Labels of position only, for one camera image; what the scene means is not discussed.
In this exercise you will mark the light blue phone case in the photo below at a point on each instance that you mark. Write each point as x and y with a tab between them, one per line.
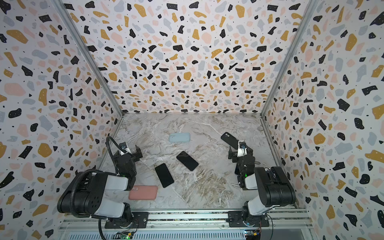
179	137

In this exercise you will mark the circuit board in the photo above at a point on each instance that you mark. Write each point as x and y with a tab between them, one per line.
253	235
126	235

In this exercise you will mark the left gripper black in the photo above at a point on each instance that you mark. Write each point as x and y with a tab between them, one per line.
132	153

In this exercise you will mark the black phone case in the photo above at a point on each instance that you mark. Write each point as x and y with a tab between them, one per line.
230	140

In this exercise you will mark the purple edged phone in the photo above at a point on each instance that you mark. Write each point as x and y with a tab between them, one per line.
187	161

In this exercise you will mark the pink phone case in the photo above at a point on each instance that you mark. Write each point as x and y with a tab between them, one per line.
143	193

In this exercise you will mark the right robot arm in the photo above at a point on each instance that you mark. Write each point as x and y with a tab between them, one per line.
273	187

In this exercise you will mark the right circuit board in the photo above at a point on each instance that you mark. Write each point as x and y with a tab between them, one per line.
253	235

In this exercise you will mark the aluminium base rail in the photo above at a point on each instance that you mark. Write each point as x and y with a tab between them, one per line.
285	224

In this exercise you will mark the left circuit board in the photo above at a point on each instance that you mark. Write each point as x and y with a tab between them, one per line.
126	235

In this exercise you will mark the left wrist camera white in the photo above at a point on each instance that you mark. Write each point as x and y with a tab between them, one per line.
124	146

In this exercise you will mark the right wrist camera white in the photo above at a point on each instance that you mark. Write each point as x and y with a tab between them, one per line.
242	149

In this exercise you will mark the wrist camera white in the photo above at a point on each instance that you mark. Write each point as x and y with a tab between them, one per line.
242	149
124	146

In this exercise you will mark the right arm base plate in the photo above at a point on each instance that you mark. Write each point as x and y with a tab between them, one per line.
239	219

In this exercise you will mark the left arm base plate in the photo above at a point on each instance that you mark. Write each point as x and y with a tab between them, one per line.
137	220

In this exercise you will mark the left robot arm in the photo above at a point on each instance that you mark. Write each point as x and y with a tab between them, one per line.
84	197

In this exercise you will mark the silver edged phone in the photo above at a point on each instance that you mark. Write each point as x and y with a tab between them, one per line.
164	175

